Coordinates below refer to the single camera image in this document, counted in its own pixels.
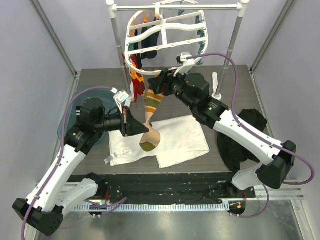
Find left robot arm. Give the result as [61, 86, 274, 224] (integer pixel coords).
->
[12, 98, 149, 237]

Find white round clip hanger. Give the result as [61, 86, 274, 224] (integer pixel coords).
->
[123, 0, 209, 76]

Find white slotted cable duct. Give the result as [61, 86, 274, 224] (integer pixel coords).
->
[71, 202, 230, 213]

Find white metal drying rack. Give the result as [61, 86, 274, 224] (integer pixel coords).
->
[106, 0, 249, 100]

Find teal plastic basin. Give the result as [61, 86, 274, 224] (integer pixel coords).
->
[57, 86, 116, 146]

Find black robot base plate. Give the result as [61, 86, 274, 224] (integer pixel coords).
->
[67, 172, 256, 205]

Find purple cable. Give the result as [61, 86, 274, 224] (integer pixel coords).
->
[19, 86, 128, 240]
[186, 52, 316, 218]

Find white towel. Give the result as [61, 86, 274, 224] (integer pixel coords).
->
[104, 115, 210, 169]

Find beige striped sock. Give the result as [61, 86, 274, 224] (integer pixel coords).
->
[139, 87, 164, 152]

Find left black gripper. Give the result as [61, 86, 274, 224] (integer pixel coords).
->
[94, 106, 149, 137]

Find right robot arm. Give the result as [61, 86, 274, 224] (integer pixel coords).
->
[148, 69, 297, 198]

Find dark navy sock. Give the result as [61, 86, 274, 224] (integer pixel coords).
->
[129, 29, 143, 69]
[141, 31, 160, 60]

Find red santa sock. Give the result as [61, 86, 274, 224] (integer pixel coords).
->
[129, 54, 146, 103]

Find black printed t-shirt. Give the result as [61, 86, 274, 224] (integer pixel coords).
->
[217, 109, 268, 173]

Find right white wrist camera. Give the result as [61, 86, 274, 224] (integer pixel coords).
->
[173, 52, 196, 77]

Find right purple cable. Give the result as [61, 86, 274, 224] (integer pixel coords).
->
[186, 52, 316, 218]

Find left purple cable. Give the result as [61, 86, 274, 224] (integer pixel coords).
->
[19, 86, 128, 240]

